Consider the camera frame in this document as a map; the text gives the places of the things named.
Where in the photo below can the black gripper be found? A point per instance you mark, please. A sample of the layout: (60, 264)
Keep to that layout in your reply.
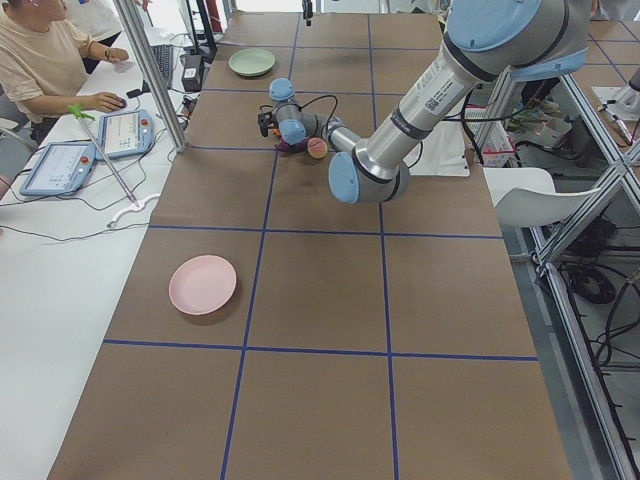
(286, 145)

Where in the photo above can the purple eggplant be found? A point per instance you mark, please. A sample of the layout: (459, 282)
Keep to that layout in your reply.
(288, 149)

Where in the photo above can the peach fruit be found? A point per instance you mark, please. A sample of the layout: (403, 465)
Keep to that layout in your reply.
(317, 148)

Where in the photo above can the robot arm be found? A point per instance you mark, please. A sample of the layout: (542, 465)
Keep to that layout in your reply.
(534, 40)

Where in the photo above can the green plate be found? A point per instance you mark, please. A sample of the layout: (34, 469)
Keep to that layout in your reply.
(252, 62)

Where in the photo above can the black keyboard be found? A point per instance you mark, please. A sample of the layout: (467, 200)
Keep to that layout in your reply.
(164, 58)

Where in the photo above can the teach pendant far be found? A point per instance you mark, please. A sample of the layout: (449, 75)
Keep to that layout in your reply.
(127, 133)

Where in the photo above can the teach pendant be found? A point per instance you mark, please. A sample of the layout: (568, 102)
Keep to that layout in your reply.
(127, 133)
(61, 169)

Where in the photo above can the pink plate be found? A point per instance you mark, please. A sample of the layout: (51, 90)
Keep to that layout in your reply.
(202, 285)

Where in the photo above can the green topped stick tool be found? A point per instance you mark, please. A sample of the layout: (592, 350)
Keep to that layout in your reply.
(76, 110)

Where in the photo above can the teach pendant near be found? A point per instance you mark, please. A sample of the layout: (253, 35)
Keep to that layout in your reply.
(61, 169)

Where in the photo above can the person in beige shirt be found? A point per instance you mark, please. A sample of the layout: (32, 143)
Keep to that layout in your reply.
(42, 69)

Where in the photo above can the white chair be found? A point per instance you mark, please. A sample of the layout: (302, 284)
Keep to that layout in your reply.
(527, 197)

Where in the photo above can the aluminium frame post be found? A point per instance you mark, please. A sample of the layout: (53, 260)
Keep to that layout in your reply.
(134, 28)

